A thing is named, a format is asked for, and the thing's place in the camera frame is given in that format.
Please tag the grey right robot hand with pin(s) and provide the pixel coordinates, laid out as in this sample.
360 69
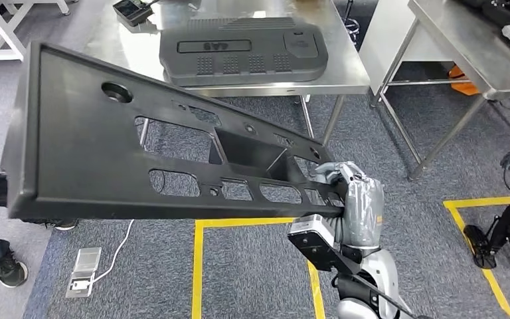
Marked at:
365 211

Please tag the black plastic panel with cutouts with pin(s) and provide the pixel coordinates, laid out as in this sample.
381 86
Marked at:
70 154

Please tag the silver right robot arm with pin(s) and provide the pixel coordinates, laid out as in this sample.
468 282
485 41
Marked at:
378 268

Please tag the stainless steel workbench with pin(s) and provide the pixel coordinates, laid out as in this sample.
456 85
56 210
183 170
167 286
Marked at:
127 53

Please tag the yellow floor tape square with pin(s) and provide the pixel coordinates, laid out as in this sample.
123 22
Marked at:
455 220
198 273

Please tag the orange object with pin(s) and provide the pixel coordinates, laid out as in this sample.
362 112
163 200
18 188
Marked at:
464 86

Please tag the small black tray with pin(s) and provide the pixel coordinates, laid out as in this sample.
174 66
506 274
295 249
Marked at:
132 11

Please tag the metal floor socket plate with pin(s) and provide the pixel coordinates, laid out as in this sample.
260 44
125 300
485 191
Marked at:
83 268

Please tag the steel table with white panel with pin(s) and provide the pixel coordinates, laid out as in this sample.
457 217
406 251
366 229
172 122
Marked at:
448 26

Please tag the black items on table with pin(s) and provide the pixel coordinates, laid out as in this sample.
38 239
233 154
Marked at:
501 11

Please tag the white table frame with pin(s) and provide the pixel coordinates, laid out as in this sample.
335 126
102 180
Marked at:
0 56

